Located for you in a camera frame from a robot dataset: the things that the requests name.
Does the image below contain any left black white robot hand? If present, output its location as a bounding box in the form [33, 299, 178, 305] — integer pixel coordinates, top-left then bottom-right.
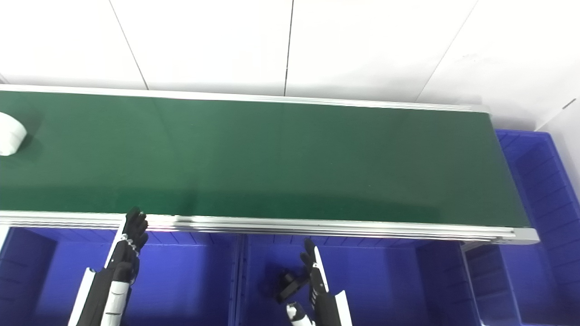
[68, 207, 150, 326]

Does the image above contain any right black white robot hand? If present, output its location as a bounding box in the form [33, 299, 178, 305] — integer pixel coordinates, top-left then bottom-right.
[276, 239, 353, 326]

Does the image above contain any white round plastic part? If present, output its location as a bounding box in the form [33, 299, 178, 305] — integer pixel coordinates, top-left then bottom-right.
[0, 112, 28, 157]

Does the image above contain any blue plastic bin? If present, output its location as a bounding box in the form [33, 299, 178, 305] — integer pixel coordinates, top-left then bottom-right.
[495, 129, 580, 326]
[0, 226, 242, 326]
[238, 233, 482, 326]

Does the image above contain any green conveyor belt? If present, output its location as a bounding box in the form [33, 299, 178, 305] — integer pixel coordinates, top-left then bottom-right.
[0, 84, 540, 246]
[0, 91, 531, 229]

